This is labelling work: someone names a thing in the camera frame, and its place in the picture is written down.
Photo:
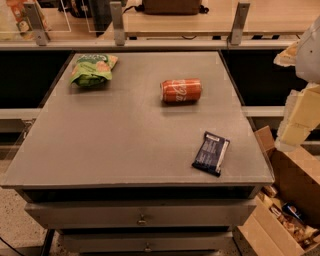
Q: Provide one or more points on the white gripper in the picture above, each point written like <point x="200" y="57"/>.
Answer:
<point x="309" y="55"/>

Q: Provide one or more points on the dark blue rxbar wrapper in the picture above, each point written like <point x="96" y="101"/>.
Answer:
<point x="211" y="154"/>

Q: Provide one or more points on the red coke can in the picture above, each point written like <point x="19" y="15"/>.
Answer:
<point x="181" y="90"/>

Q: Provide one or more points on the blue pepsi can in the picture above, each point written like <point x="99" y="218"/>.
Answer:
<point x="292" y="210"/>

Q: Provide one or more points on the cardboard box of snacks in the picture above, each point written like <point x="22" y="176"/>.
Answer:
<point x="269" y="231"/>

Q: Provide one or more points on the brown bag on desk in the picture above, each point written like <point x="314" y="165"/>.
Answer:
<point x="172" y="7"/>

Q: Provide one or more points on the grey lower drawer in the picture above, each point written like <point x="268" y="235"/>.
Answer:
<point x="146" y="242"/>

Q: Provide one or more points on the grey drawer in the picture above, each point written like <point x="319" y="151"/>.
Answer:
<point x="141" y="213"/>
<point x="146" y="242"/>

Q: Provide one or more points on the green chip bag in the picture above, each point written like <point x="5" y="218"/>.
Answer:
<point x="93" y="69"/>

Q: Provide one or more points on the grey upper drawer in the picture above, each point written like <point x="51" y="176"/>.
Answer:
<point x="141" y="213"/>

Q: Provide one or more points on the orange snack package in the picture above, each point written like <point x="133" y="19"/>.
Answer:
<point x="19" y="13"/>

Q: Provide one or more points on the right metal bracket post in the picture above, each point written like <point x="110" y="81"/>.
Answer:
<point x="239" y="23"/>

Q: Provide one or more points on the metal bracket post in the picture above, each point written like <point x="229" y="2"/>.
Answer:
<point x="33" y="14"/>
<point x="239" y="23"/>
<point x="118" y="26"/>

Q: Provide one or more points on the middle metal bracket post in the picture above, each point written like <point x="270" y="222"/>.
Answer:
<point x="118" y="26"/>

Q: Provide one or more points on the left metal bracket post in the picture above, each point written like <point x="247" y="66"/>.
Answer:
<point x="33" y="14"/>

